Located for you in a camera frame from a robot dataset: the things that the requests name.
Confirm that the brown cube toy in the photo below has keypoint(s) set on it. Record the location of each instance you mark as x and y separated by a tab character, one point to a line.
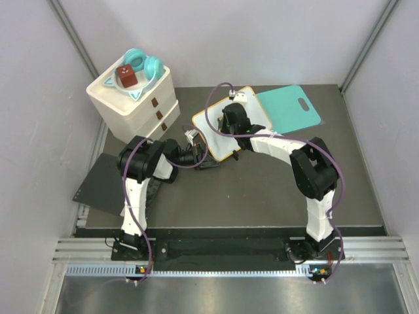
127	75

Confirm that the white three-drawer storage cabinet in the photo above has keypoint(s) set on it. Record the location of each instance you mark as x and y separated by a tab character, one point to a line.
149	116

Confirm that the aluminium frame rail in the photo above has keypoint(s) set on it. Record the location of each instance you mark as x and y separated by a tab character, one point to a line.
381	249

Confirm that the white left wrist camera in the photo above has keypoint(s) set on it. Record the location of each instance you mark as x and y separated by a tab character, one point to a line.
191	135

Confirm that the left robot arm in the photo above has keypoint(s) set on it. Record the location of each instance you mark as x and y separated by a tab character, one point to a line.
142	160

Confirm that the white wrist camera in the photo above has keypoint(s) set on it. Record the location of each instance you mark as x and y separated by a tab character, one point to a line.
237	97
191	135

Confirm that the yellow-framed whiteboard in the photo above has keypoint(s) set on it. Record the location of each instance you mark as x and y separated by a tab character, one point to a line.
222	147

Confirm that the grey slotted cable duct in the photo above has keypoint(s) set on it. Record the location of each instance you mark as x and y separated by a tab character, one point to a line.
137	272

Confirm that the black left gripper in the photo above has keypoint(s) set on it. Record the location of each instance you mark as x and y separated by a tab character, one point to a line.
197	151

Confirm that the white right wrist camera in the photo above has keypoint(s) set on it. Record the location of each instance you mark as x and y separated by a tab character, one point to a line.
237	97

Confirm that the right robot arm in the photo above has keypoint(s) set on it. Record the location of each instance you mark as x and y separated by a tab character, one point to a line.
315	175

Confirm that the teal cat-ear headphones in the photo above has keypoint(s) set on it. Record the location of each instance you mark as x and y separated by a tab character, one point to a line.
151	66

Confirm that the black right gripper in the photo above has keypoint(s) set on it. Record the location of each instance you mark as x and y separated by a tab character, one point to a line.
223	129

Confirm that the teal cutting board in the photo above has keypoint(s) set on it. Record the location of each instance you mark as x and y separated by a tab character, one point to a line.
289	109

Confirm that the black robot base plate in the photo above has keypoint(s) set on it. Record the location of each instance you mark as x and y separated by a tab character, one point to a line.
238	254

